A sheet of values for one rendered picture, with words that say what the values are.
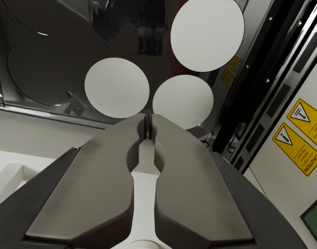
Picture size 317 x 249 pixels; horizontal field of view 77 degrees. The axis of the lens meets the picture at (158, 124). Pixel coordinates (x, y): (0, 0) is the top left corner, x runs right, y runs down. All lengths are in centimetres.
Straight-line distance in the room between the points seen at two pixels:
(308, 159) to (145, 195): 24
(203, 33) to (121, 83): 14
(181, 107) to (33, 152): 24
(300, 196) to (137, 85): 25
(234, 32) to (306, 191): 21
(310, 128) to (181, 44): 19
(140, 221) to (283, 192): 26
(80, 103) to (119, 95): 7
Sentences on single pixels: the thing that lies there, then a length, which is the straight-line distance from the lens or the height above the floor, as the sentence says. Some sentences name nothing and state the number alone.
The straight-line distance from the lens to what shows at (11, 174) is 36.
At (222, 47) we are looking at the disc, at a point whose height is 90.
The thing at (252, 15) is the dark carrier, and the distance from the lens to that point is 32.
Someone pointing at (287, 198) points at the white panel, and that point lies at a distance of 28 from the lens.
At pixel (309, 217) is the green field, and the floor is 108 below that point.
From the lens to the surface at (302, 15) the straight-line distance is 32.
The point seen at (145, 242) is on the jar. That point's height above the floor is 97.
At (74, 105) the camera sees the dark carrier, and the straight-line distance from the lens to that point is 35.
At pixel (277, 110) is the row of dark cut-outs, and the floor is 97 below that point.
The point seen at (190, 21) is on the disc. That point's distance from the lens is 30.
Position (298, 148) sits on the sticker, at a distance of 27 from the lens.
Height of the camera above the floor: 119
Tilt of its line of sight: 58 degrees down
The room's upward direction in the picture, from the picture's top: 177 degrees clockwise
